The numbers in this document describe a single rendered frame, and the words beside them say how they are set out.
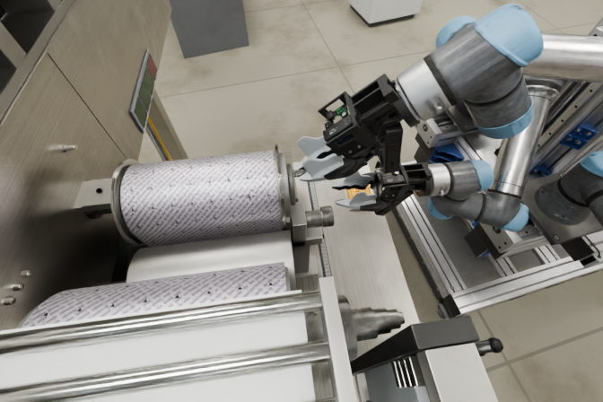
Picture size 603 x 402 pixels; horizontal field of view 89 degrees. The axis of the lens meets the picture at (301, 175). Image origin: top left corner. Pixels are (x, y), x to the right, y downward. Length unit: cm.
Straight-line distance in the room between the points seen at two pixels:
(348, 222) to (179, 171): 54
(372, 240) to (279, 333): 66
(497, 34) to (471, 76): 5
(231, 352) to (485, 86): 40
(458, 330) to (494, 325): 169
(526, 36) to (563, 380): 182
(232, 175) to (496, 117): 39
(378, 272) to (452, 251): 95
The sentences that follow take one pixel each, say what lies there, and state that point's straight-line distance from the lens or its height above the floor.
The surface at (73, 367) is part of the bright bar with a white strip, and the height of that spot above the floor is 144.
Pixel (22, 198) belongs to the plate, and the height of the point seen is 137.
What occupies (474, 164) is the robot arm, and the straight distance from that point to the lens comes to 80.
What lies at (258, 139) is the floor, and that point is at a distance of 232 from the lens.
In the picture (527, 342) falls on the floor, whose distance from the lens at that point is 204.
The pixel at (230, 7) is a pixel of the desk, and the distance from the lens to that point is 309.
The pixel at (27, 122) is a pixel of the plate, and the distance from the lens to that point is 55.
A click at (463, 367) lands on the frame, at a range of 29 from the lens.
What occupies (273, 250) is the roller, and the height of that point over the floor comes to 123.
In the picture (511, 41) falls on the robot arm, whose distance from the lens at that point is 43.
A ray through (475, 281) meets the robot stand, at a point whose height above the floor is 21.
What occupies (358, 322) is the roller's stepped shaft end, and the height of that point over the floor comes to 135.
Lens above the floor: 170
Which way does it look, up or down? 55 degrees down
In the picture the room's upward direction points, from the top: straight up
